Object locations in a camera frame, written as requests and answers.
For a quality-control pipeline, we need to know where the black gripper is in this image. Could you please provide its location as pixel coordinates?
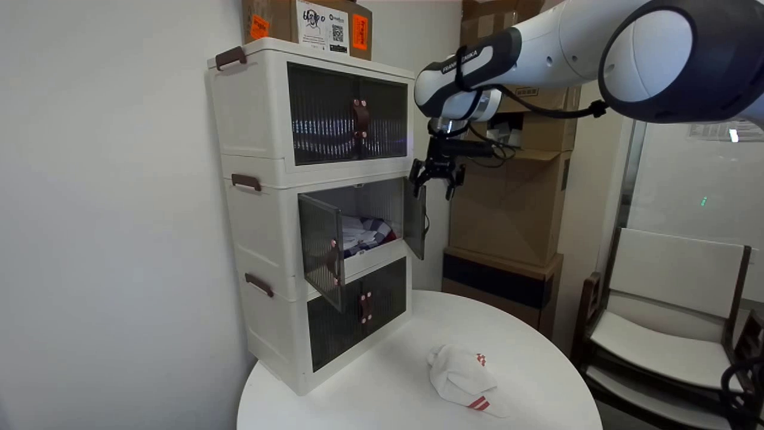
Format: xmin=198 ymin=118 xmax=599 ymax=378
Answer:
xmin=408 ymin=133 xmax=474 ymax=203

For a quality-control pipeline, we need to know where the smoked ribbed cabinet door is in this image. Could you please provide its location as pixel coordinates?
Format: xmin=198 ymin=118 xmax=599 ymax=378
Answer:
xmin=365 ymin=255 xmax=412 ymax=335
xmin=288 ymin=63 xmax=363 ymax=168
xmin=297 ymin=190 xmax=350 ymax=314
xmin=307 ymin=285 xmax=371 ymax=376
xmin=402 ymin=178 xmax=431 ymax=264
xmin=357 ymin=74 xmax=412 ymax=161

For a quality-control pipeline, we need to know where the white three-tier cabinet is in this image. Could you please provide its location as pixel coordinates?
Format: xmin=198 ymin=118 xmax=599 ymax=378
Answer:
xmin=203 ymin=37 xmax=432 ymax=399

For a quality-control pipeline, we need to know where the blue white checked cloth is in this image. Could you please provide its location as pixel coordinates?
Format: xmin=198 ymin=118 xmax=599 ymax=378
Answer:
xmin=363 ymin=216 xmax=399 ymax=243

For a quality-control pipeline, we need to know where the cardboard shelving unit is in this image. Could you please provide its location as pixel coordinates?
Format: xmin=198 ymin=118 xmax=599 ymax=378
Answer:
xmin=442 ymin=0 xmax=585 ymax=261

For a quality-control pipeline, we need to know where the white crumpled cloth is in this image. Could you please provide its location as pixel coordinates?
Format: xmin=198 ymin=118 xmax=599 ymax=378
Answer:
xmin=339 ymin=212 xmax=399 ymax=261

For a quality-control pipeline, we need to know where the wooden bench with black front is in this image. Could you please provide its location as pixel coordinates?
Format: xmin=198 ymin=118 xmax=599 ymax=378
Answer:
xmin=439 ymin=246 xmax=567 ymax=337

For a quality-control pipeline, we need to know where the cardboard box with orange sticker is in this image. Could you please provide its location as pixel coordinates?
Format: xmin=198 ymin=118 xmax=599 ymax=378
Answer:
xmin=242 ymin=0 xmax=376 ymax=63

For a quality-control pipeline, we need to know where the white cloth with red stripes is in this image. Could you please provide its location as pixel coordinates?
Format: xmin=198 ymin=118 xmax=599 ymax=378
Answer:
xmin=425 ymin=341 xmax=507 ymax=419

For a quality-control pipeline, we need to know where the white cushioned wooden chair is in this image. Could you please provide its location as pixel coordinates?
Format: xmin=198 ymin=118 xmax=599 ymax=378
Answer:
xmin=571 ymin=225 xmax=754 ymax=405

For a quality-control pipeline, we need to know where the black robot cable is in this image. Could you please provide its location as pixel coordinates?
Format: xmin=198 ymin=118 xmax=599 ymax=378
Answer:
xmin=451 ymin=44 xmax=612 ymax=125

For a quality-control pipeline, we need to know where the glass partition with dark frame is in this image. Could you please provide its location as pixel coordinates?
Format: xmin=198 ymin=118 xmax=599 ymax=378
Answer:
xmin=617 ymin=118 xmax=764 ymax=307

